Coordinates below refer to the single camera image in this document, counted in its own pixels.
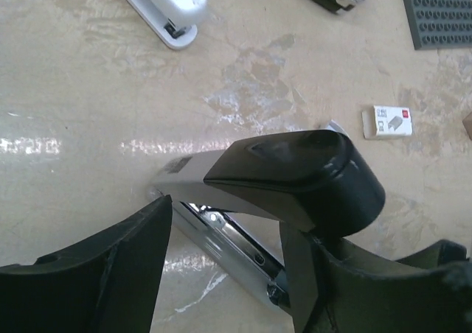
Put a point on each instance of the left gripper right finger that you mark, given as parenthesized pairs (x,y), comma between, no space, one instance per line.
(336,286)

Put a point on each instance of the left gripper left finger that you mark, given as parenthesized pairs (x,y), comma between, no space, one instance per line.
(108,282)

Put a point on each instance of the black and silver stapler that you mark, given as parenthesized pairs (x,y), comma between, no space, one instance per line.
(314,180)

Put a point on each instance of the white staples box sleeve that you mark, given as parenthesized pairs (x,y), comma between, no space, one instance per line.
(386,122)

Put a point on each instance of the grey studded baseplate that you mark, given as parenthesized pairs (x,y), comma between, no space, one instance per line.
(439,24)

